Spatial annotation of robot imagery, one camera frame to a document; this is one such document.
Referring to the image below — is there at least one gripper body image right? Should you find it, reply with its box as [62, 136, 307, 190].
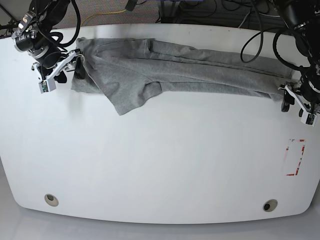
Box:
[278, 80, 320, 115]

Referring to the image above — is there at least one red tape rectangle marking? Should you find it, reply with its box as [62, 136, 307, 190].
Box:
[283, 139, 306, 176]

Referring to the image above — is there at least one right table cable grommet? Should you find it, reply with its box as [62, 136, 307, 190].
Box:
[262, 199, 278, 213]

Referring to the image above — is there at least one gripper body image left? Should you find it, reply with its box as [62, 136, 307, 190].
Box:
[32, 49, 82, 84]

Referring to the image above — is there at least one yellow cable on floor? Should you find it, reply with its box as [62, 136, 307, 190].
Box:
[80, 9, 126, 27]

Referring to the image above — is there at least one left table cable grommet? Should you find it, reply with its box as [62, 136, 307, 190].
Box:
[44, 194, 59, 207]

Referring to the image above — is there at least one table cable grommet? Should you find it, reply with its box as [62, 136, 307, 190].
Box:
[262, 199, 278, 213]
[44, 194, 59, 207]

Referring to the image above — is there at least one grey T-shirt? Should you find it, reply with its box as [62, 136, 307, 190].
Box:
[71, 38, 293, 115]

